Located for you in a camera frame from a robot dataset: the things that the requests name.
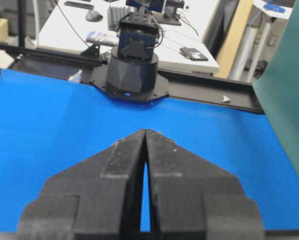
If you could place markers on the black computer mouse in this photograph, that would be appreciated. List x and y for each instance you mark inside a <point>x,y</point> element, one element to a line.
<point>93,16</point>

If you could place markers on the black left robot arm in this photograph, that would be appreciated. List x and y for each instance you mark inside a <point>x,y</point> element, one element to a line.
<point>133,65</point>

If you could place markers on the green backdrop sheet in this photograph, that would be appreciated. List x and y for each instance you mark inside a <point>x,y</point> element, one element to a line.
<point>278,89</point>

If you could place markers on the booklet on desk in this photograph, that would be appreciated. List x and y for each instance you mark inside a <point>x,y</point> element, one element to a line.
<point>102,39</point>

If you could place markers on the black keyboard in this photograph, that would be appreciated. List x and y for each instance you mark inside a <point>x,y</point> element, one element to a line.
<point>115,14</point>

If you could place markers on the black device on desk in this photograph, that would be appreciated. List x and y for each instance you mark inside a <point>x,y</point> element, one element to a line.
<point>193,54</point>

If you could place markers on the black monitor stand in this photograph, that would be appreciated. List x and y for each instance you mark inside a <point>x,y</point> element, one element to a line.
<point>169,16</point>

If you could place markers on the small white triangular bracket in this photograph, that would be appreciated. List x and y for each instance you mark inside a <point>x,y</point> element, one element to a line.
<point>225,99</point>

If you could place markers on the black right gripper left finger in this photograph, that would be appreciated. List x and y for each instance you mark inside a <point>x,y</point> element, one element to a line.
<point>99,198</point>

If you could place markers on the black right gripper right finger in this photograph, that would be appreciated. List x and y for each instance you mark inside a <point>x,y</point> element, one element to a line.
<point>194,199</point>

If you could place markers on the black aluminium frame rail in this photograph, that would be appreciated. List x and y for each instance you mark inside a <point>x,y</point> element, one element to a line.
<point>193,87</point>

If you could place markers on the blue table mat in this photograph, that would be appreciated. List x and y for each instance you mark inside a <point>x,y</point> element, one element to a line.
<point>47,125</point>

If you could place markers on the white desk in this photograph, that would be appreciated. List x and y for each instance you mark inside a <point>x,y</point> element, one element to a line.
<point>67,29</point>

